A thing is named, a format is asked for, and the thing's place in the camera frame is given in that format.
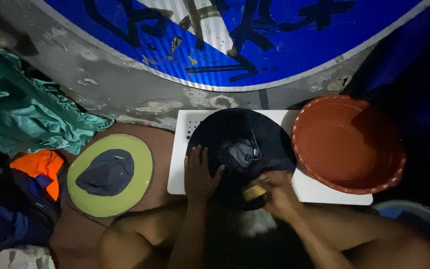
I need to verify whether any orange cloth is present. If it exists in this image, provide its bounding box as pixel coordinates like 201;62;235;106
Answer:
10;149;65;202

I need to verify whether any red-brown plastic basin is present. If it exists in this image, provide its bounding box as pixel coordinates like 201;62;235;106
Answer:
291;94;407;195

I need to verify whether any person's left hand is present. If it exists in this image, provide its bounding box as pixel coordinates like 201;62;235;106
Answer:
184;145;225;205

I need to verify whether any grey-blue plastic tub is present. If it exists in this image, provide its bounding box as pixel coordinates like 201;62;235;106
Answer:
373;200;430;262

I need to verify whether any person's right hand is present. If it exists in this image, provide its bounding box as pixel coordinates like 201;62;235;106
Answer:
252;171;302;222

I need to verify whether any person's left leg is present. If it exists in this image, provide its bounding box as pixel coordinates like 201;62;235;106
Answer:
96;202;189;269

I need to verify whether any round blue road sign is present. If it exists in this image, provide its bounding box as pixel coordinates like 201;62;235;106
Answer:
31;0;430;92

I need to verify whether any white plastic board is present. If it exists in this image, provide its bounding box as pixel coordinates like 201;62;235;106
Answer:
167;109;373;206

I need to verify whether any white plastic bag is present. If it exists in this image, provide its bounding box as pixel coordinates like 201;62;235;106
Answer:
0;245;56;269

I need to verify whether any person's right leg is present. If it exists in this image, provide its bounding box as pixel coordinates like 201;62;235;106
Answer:
293;203;430;269

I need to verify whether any yellow scrub brush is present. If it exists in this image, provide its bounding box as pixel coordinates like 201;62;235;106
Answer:
243;185;267;202

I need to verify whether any black bucket hat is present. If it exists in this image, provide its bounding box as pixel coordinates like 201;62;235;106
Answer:
186;108;298;211

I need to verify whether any navy hat with green brim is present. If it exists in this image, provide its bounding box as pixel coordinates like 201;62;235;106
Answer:
66;133;155;218

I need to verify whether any person's leg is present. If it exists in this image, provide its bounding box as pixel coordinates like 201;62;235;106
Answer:
293;203;430;269
96;202;189;269

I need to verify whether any teal satin cloth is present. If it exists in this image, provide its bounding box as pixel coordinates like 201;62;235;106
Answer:
0;35;115;157

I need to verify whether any dark blue bag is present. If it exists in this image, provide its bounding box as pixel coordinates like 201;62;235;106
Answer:
0;170;60;258

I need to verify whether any dark blue cloth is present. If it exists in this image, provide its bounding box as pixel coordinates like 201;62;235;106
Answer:
344;0;430;157

